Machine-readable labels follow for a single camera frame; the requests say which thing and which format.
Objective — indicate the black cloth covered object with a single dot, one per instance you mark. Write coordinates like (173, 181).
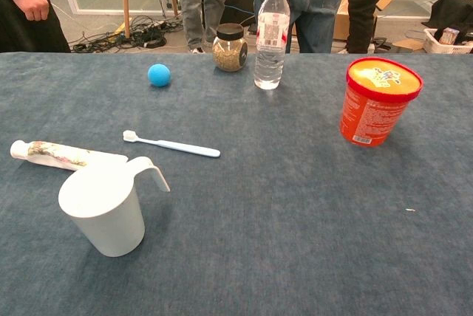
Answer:
(454, 9)

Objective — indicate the blue foam ball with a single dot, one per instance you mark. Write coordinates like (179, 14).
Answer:
(159, 75)

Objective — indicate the white plastic basket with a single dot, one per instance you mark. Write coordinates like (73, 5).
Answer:
(432, 45)

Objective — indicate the person in black clothes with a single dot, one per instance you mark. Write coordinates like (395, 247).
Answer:
(18, 35)

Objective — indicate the orange tub with red rim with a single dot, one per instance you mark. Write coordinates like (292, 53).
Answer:
(373, 116)

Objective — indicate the glass jar white lid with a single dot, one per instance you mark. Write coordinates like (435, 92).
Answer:
(228, 55)

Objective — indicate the blue table cloth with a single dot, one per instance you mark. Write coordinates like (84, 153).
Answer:
(258, 220)

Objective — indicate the person in black trousers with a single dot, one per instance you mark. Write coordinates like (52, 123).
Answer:
(364, 2)

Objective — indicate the floral white toothpaste tube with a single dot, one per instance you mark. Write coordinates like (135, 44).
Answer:
(55, 153)

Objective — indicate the light blue toothbrush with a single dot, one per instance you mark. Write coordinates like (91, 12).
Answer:
(177, 145)

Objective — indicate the clear plastic water bottle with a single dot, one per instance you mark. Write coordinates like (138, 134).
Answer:
(269, 57)

